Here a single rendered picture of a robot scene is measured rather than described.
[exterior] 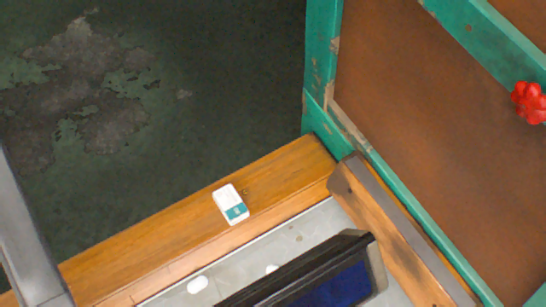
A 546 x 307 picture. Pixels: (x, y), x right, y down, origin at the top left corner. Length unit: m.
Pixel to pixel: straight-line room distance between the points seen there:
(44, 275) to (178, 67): 1.50
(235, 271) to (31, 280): 0.35
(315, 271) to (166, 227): 0.46
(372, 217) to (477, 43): 0.40
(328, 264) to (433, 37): 0.28
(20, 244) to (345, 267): 0.39
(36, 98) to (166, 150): 0.50
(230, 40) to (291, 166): 1.25
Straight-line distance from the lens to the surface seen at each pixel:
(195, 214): 1.07
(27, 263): 0.84
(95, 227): 1.98
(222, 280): 1.05
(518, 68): 0.65
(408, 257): 0.96
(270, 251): 1.06
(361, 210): 1.00
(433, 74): 0.78
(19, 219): 0.84
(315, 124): 1.14
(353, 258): 0.67
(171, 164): 2.03
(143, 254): 1.06
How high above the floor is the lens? 1.72
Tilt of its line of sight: 58 degrees down
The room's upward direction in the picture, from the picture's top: 1 degrees counter-clockwise
